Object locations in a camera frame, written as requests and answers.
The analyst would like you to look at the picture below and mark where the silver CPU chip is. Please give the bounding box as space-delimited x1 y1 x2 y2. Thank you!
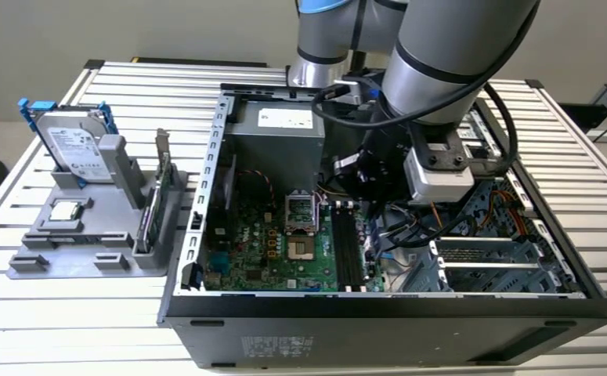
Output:
45 201 82 221

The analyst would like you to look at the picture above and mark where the black open PC case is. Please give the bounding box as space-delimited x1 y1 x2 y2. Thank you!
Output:
156 82 607 371

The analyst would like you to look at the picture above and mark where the RAM slot with white clips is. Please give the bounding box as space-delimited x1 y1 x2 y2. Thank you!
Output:
334 201 350 293
346 201 365 293

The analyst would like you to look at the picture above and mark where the metal socket cover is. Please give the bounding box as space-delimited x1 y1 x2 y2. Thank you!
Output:
284 189 318 235

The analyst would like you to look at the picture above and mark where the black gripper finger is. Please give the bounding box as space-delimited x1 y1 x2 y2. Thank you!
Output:
332 154 374 215

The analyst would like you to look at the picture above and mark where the orange yellow power wire bundle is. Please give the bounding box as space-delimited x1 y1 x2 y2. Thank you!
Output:
483 189 532 243

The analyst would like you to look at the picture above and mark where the hard disk in blue carrier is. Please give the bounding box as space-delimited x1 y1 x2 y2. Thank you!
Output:
17 99 121 187

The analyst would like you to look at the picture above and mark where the black cable bundle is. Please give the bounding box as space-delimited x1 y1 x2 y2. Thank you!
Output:
380 203 475 250

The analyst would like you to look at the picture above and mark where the grey plastic parts rack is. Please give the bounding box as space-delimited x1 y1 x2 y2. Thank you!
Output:
5 135 189 280

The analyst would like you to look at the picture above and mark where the CPU socket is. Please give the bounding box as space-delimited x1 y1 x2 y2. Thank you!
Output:
285 233 318 262

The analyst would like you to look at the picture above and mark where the black camera mounting bracket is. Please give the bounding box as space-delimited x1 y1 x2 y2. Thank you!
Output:
416 131 472 170

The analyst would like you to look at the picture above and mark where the black rectangular block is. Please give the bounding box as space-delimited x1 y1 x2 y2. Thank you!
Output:
557 102 607 130

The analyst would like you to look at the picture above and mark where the black graphics card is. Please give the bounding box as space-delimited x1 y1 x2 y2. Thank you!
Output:
133 128 174 255

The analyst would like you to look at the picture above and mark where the black RAM slot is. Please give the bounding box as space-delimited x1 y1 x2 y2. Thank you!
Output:
340 201 358 293
329 201 344 293

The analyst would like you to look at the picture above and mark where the large silver wrist camera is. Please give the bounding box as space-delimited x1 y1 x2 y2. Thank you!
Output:
404 147 475 203

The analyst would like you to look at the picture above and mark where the grey metal drive cage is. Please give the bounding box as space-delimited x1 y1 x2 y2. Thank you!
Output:
456 105 505 181

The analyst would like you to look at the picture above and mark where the red black twisted wire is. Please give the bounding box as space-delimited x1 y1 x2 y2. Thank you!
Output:
236 168 281 211

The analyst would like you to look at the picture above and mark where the silver barred disk bay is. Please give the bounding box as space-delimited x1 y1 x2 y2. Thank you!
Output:
401 234 565 294

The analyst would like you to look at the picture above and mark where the grey Dell power supply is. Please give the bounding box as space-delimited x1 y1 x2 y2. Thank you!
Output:
222 99 326 197

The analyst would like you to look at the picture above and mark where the small silver wrist camera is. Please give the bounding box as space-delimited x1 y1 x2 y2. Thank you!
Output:
333 70 388 109

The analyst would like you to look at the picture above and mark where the green Dell motherboard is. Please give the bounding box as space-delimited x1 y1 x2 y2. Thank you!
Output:
202 187 388 293

